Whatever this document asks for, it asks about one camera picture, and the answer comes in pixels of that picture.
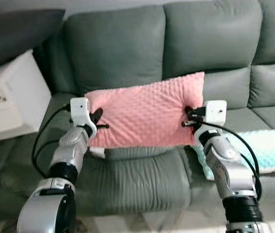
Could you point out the pink dotted plush pillow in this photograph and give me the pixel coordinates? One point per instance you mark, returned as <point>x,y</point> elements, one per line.
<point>142,111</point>

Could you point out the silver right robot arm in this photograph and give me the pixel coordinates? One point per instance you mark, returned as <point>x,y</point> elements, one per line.
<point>229,165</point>

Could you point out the grey-green leather sofa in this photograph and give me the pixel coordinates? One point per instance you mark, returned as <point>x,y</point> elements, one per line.
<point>127,43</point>

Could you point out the teal dotted plush pillow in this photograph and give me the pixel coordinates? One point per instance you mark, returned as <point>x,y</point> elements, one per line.
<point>268,150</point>

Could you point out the white side table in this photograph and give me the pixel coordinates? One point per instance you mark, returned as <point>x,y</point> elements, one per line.
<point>21,87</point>

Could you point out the dark grey cushion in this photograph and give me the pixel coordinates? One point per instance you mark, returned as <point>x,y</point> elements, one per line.
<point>16,34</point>

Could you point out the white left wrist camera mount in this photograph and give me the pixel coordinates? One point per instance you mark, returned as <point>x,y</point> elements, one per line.
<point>80,111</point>

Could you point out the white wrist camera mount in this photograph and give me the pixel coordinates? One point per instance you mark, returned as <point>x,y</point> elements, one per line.
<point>80,111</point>
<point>216,114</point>

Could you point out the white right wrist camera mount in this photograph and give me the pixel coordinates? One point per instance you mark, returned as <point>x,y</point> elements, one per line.
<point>216,114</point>

